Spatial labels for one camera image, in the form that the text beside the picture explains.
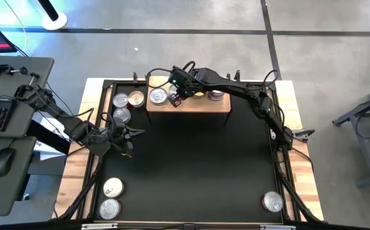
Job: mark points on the black table clamp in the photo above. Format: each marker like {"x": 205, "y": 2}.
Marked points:
{"x": 227, "y": 77}
{"x": 147, "y": 76}
{"x": 135, "y": 78}
{"x": 237, "y": 75}

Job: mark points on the silver metal bracket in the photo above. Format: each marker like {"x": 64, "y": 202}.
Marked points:
{"x": 277, "y": 227}
{"x": 98, "y": 226}

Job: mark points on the white round-base floor stand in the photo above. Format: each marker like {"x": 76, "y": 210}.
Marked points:
{"x": 54, "y": 21}

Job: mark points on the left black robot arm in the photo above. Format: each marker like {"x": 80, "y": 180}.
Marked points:
{"x": 76, "y": 127}

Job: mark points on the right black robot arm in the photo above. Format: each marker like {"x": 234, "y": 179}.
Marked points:
{"x": 235, "y": 87}

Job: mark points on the yellow tape tag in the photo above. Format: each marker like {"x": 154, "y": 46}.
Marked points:
{"x": 127, "y": 155}

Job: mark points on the red label seafood can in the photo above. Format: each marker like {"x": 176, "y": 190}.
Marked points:
{"x": 158, "y": 95}
{"x": 172, "y": 90}
{"x": 120, "y": 99}
{"x": 273, "y": 201}

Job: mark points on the black desk clamp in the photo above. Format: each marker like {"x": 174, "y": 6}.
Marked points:
{"x": 0, "y": 68}
{"x": 33, "y": 76}

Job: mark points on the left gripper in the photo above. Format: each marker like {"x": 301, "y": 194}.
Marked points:
{"x": 118, "y": 135}

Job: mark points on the wooden shelf black legs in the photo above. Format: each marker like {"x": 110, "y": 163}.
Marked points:
{"x": 197, "y": 105}

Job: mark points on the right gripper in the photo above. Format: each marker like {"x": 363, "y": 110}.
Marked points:
{"x": 183, "y": 83}

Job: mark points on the grey side desk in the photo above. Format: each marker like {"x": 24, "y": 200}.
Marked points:
{"x": 12, "y": 191}

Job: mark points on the green label seafood can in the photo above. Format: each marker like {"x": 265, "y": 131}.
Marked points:
{"x": 121, "y": 115}
{"x": 109, "y": 209}
{"x": 199, "y": 95}

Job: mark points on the black computer mouse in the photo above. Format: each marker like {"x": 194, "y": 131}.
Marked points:
{"x": 3, "y": 161}

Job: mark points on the black metal table frame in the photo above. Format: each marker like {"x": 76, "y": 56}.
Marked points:
{"x": 124, "y": 82}

